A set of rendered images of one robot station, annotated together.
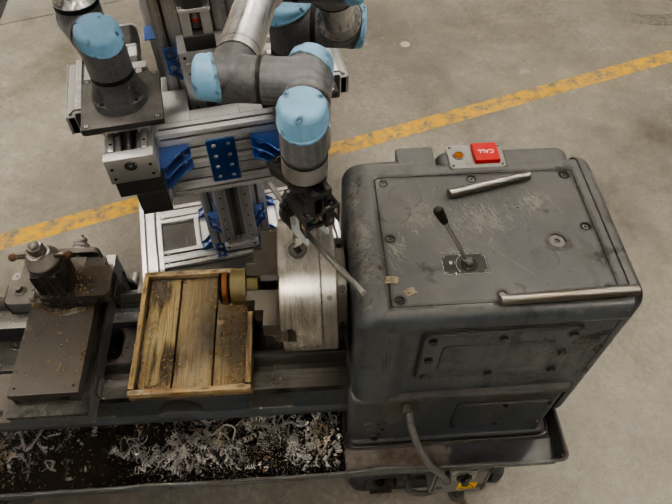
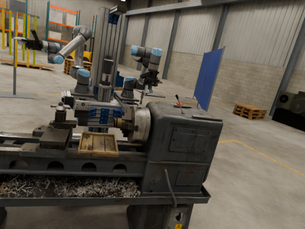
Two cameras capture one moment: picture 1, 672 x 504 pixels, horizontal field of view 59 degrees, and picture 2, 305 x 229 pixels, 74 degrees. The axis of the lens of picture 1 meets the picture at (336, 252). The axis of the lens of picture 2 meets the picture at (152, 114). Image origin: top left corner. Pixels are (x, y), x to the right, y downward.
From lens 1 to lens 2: 109 cm
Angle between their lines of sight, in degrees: 40
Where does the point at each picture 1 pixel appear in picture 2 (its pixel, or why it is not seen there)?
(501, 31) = not seen: hidden behind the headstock
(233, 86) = (140, 50)
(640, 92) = not seen: hidden behind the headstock
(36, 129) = not seen: hidden behind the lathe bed
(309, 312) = (143, 121)
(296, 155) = (154, 59)
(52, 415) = (52, 149)
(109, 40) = (87, 72)
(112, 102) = (81, 89)
